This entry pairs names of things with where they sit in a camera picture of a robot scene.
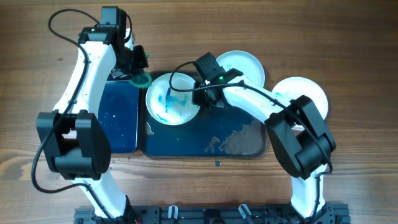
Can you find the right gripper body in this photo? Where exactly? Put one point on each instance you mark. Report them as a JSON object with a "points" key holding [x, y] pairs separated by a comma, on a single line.
{"points": [[203, 98]]}

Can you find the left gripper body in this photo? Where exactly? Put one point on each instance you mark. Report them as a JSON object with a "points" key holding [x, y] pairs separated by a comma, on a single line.
{"points": [[130, 65]]}

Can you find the green yellow sponge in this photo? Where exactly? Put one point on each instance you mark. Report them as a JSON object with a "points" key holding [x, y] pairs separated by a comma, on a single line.
{"points": [[141, 80]]}

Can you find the white plate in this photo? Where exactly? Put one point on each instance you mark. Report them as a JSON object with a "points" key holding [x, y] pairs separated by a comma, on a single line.
{"points": [[168, 106], [244, 62], [295, 87]]}

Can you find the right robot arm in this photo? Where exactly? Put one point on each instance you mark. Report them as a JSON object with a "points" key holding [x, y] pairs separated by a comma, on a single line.
{"points": [[294, 116]]}

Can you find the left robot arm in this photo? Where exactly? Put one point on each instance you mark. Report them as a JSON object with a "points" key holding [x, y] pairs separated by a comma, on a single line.
{"points": [[72, 139]]}

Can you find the large dark serving tray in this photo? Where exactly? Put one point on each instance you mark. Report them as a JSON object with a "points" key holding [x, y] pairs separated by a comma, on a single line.
{"points": [[218, 132]]}

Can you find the small blue water tray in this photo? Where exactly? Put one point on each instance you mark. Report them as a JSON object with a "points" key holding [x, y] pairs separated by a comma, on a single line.
{"points": [[118, 115]]}

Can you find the white plate top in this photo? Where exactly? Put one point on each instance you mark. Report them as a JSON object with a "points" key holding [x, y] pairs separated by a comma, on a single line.
{"points": [[244, 62]]}

